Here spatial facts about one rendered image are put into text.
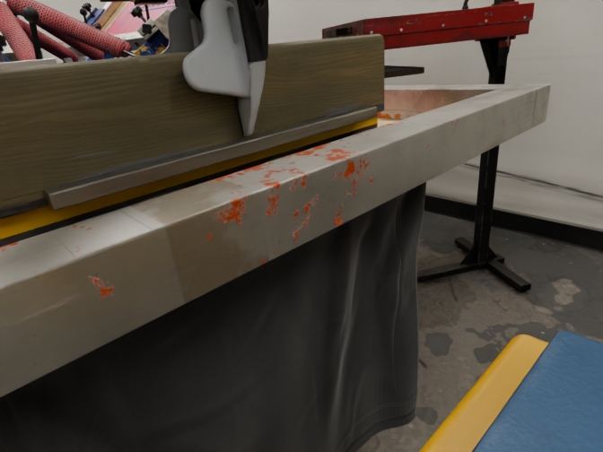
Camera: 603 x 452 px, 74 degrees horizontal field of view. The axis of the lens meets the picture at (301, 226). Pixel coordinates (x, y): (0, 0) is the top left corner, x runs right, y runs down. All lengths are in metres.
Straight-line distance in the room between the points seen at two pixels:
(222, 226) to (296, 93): 0.20
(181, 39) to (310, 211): 0.19
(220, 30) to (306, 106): 0.11
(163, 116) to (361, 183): 0.14
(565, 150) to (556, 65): 0.39
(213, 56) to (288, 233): 0.14
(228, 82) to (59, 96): 0.10
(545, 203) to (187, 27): 2.22
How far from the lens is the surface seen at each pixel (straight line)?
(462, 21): 1.48
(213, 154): 0.30
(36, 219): 0.29
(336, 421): 0.54
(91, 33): 1.42
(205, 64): 0.29
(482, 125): 0.36
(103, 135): 0.28
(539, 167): 2.38
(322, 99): 0.38
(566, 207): 2.40
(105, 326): 0.17
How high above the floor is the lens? 1.05
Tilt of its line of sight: 24 degrees down
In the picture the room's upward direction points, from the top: 6 degrees counter-clockwise
